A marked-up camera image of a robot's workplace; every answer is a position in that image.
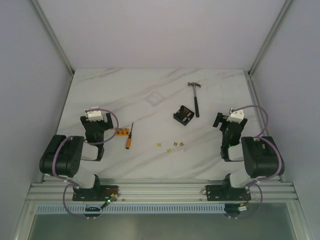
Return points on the slotted grey cable duct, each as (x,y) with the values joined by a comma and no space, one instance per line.
(135,208)

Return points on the orange handle screwdriver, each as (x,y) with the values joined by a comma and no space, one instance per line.
(129,139)

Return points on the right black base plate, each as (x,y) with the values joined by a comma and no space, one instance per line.
(222,193)

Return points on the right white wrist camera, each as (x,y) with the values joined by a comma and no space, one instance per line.
(236,116)

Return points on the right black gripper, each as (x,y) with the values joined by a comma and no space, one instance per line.
(221,118)

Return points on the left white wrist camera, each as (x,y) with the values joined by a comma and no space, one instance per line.
(94,114)

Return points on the right aluminium frame post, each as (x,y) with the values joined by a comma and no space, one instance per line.
(271,35)

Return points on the claw hammer black handle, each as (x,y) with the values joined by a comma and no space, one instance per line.
(194,86)

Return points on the orange terminal block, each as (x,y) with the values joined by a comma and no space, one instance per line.
(122,131)

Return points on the clear fuse box cover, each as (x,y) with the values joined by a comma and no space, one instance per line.
(154,99)

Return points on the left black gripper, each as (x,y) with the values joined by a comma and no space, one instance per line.
(95,124)

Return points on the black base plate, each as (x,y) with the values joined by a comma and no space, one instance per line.
(222,193)
(96,194)

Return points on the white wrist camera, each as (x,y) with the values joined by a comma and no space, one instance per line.
(94,114)
(236,116)

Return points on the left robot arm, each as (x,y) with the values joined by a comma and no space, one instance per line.
(63,156)

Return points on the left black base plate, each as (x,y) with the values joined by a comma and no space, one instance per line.
(96,194)

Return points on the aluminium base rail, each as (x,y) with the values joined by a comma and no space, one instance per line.
(163,190)

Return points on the black fuse box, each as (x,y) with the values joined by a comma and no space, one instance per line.
(184,115)

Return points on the aluminium frame post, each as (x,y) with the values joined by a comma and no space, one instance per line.
(271,35)
(52,36)

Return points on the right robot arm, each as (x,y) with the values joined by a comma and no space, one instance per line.
(260,156)

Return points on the left aluminium frame post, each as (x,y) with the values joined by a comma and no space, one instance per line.
(52,36)

